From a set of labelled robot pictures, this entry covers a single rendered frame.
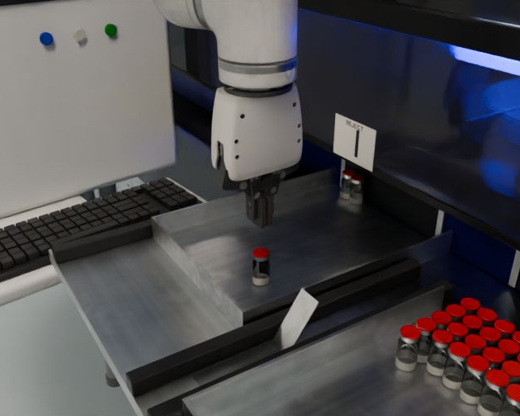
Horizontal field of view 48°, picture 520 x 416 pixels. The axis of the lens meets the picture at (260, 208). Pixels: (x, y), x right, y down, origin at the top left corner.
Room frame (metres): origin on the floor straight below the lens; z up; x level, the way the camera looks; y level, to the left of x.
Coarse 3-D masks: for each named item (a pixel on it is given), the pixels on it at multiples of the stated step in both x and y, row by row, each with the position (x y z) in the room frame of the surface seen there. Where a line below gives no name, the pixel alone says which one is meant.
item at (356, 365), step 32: (384, 320) 0.51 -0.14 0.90; (416, 320) 0.54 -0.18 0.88; (288, 352) 0.45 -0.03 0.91; (320, 352) 0.47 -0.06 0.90; (352, 352) 0.49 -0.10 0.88; (384, 352) 0.49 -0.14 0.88; (224, 384) 0.41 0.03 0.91; (256, 384) 0.43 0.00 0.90; (288, 384) 0.44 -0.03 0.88; (320, 384) 0.44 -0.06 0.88; (352, 384) 0.44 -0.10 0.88; (384, 384) 0.44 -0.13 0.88; (416, 384) 0.44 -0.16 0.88
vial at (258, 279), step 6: (258, 258) 0.61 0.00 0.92; (264, 258) 0.61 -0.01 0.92; (258, 264) 0.61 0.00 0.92; (264, 264) 0.61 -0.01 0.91; (258, 270) 0.61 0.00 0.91; (264, 270) 0.61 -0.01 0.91; (258, 276) 0.61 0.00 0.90; (264, 276) 0.61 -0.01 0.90; (258, 282) 0.61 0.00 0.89; (264, 282) 0.61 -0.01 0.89
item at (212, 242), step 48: (240, 192) 0.82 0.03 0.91; (288, 192) 0.86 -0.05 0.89; (336, 192) 0.88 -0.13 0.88; (192, 240) 0.73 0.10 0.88; (240, 240) 0.73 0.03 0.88; (288, 240) 0.73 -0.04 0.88; (336, 240) 0.73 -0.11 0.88; (384, 240) 0.73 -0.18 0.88; (432, 240) 0.67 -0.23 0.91; (240, 288) 0.61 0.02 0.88; (288, 288) 0.61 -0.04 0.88; (336, 288) 0.59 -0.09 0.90
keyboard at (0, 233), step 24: (120, 192) 0.99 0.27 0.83; (144, 192) 1.01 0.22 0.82; (168, 192) 0.99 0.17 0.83; (48, 216) 0.90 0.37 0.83; (72, 216) 0.90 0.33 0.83; (96, 216) 0.90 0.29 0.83; (120, 216) 0.90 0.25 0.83; (144, 216) 0.90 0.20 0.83; (0, 240) 0.81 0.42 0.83; (24, 240) 0.81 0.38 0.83; (48, 240) 0.81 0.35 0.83; (72, 240) 0.81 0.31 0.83; (0, 264) 0.75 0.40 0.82; (24, 264) 0.76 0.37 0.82; (48, 264) 0.78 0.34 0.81
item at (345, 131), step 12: (336, 120) 0.80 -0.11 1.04; (348, 120) 0.78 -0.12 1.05; (336, 132) 0.80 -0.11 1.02; (348, 132) 0.77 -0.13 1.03; (360, 132) 0.75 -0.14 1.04; (372, 132) 0.73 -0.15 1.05; (336, 144) 0.79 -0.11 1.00; (348, 144) 0.77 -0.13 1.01; (360, 144) 0.75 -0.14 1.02; (372, 144) 0.73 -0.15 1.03; (348, 156) 0.77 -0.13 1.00; (360, 156) 0.75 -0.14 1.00; (372, 156) 0.73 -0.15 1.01
